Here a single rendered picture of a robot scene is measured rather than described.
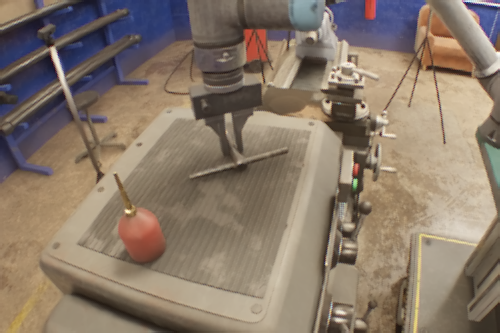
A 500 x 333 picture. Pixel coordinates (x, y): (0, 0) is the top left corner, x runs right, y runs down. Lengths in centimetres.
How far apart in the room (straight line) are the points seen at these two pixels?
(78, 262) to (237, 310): 28
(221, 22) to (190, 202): 31
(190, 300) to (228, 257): 9
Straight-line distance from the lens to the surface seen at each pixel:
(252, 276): 48
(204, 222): 55
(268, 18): 50
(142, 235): 48
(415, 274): 180
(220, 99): 59
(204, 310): 46
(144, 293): 50
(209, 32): 53
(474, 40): 141
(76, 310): 60
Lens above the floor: 175
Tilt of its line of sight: 39 degrees down
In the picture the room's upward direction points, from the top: 5 degrees counter-clockwise
